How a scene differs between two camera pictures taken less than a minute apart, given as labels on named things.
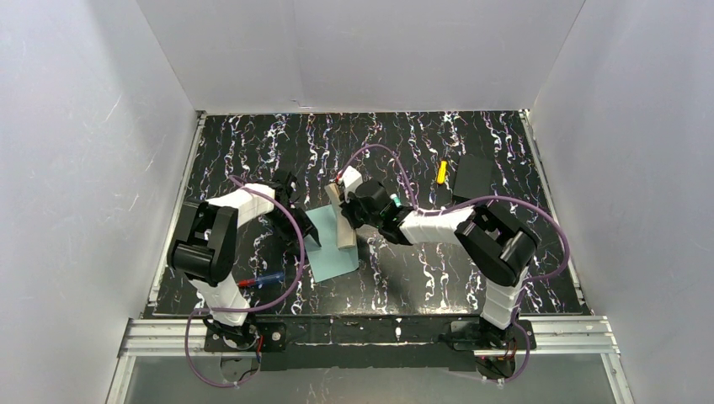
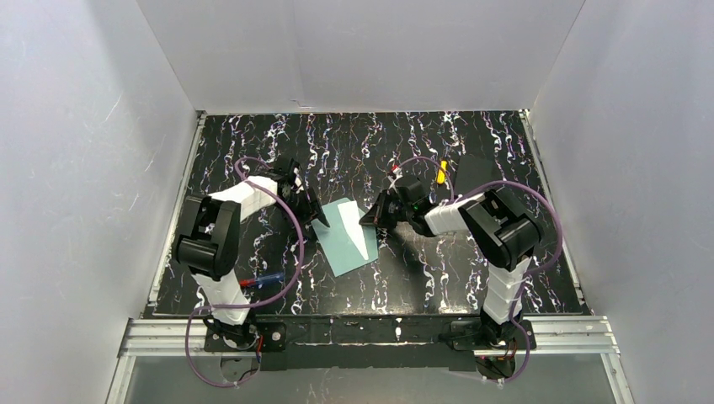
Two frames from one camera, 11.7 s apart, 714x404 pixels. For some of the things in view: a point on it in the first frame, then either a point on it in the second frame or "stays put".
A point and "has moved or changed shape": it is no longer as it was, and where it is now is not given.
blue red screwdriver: [263, 281] stays put
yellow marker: [442, 172] stays put
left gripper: [295, 224] → [306, 199]
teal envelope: [328, 261] has moved or changed shape
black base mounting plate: [367, 342] stays put
